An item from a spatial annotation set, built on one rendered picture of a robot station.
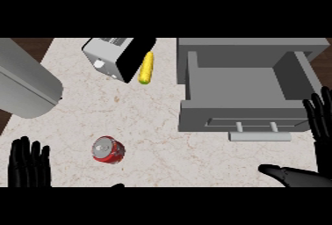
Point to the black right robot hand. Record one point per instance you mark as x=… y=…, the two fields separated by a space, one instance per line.
x=320 y=123

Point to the yellow corn cob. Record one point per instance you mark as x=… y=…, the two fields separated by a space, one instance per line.
x=147 y=68

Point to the large grey rounded appliance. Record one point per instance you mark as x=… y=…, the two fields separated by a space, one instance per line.
x=24 y=82

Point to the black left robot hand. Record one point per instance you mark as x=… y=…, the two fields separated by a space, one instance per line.
x=26 y=167

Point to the white and black toaster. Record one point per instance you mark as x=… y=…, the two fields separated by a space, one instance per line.
x=117 y=57

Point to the grey cabinet body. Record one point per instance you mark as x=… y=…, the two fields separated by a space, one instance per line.
x=255 y=48

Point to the red soda can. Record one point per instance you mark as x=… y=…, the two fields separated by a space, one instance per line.
x=109 y=149

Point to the grey open drawer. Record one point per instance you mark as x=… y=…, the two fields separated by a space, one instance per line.
x=244 y=90

